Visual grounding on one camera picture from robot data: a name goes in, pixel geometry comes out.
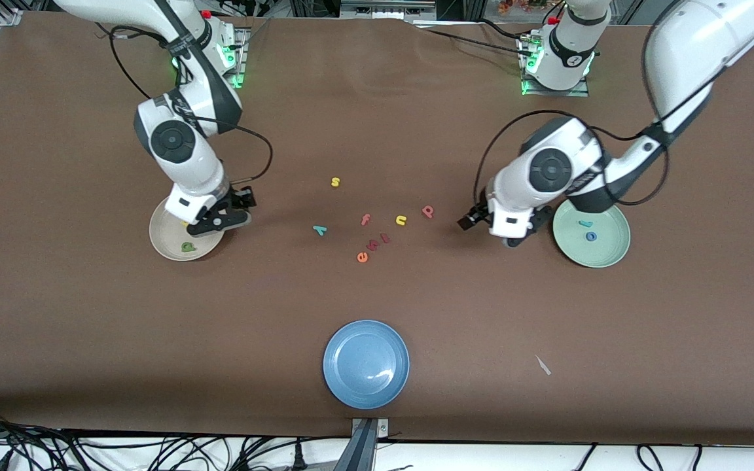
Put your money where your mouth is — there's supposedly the beige brown plate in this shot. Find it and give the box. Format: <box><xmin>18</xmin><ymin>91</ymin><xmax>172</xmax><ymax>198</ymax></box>
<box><xmin>149</xmin><ymin>196</ymin><xmax>226</xmax><ymax>262</ymax></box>

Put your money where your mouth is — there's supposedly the green plate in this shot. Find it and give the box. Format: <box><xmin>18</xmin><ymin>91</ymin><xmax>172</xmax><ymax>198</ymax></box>
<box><xmin>552</xmin><ymin>196</ymin><xmax>632</xmax><ymax>269</ymax></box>

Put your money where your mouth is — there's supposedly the brown paper table cover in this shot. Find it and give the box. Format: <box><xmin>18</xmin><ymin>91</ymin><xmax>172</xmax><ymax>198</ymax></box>
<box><xmin>0</xmin><ymin>12</ymin><xmax>754</xmax><ymax>447</ymax></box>

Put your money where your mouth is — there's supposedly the blue plate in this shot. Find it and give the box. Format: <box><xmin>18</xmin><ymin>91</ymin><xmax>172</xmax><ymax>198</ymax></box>
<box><xmin>322</xmin><ymin>319</ymin><xmax>410</xmax><ymax>411</ymax></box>

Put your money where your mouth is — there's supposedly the orange decoration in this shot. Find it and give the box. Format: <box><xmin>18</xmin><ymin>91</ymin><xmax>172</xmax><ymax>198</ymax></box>
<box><xmin>499</xmin><ymin>0</ymin><xmax>548</xmax><ymax>15</ymax></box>

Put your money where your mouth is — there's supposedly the gray equipment box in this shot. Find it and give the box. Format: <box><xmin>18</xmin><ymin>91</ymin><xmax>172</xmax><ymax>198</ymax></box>
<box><xmin>340</xmin><ymin>0</ymin><xmax>438</xmax><ymax>20</ymax></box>

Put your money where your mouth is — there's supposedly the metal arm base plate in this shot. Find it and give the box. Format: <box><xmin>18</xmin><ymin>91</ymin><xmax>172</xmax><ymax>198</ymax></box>
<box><xmin>175</xmin><ymin>26</ymin><xmax>248</xmax><ymax>89</ymax></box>
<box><xmin>520</xmin><ymin>36</ymin><xmax>590</xmax><ymax>97</ymax></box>

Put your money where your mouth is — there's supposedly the aluminium camera mount post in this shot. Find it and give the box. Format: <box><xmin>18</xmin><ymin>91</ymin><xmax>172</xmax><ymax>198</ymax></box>
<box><xmin>334</xmin><ymin>417</ymin><xmax>391</xmax><ymax>471</ymax></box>

